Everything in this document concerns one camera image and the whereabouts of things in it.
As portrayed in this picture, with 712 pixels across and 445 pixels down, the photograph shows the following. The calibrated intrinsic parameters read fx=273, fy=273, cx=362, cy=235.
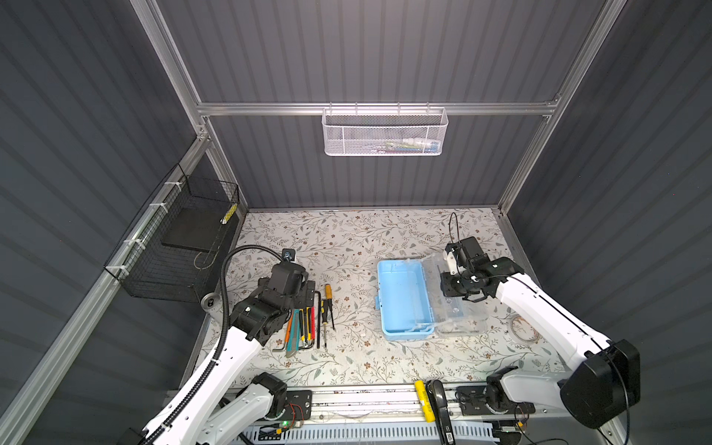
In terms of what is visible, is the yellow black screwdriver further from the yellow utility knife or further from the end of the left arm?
the end of the left arm

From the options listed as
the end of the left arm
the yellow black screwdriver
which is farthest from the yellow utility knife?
the end of the left arm

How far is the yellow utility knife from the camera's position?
0.86 metres
